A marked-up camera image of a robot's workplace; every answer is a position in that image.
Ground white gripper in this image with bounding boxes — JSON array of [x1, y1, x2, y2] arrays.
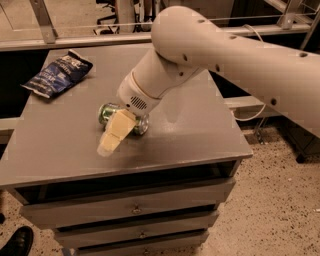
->
[[97, 71, 164, 157]]

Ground green soda can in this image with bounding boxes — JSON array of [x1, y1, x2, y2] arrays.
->
[[98, 103, 149, 136]]

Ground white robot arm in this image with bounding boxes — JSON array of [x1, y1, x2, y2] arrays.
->
[[97, 6, 320, 156]]

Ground blue chip bag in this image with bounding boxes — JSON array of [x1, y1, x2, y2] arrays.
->
[[22, 50, 93, 99]]

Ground grey drawer cabinet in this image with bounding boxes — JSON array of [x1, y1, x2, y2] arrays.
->
[[0, 40, 254, 256]]

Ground black office chair base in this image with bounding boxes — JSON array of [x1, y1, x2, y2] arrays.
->
[[93, 0, 165, 35]]

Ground top grey drawer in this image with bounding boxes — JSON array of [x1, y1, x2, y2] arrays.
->
[[20, 178, 235, 229]]

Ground grey drawer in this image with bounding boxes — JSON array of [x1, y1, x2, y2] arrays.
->
[[77, 230, 209, 256], [55, 211, 218, 248], [20, 178, 235, 229]]

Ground middle grey drawer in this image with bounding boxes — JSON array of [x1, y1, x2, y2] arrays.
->
[[55, 211, 218, 248]]

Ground bottom grey drawer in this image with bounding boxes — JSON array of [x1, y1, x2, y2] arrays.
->
[[77, 230, 209, 256]]

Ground black shoe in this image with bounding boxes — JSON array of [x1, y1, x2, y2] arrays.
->
[[0, 226, 34, 256]]

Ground metal frame rail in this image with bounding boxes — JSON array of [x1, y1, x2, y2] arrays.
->
[[0, 23, 311, 52]]

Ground white cable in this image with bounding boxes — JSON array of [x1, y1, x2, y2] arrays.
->
[[233, 23, 268, 122]]

